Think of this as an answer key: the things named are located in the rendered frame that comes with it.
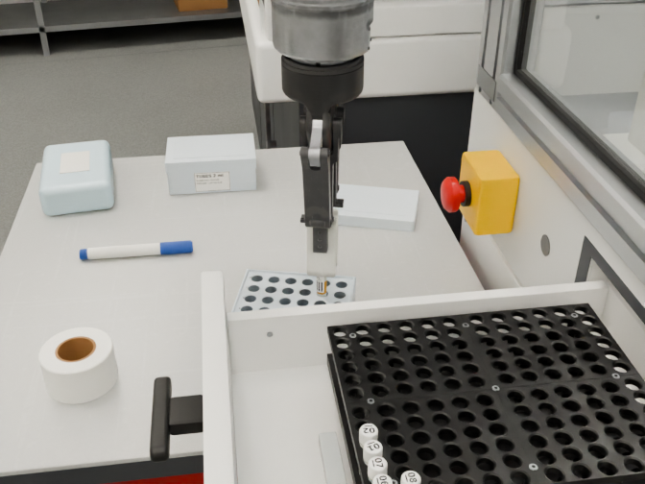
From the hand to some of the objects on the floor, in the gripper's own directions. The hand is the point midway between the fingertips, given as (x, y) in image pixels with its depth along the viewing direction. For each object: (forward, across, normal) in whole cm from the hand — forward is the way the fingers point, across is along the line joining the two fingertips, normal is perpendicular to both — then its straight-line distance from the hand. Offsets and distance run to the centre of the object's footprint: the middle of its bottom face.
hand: (322, 242), depth 79 cm
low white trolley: (+86, +10, +12) cm, 88 cm away
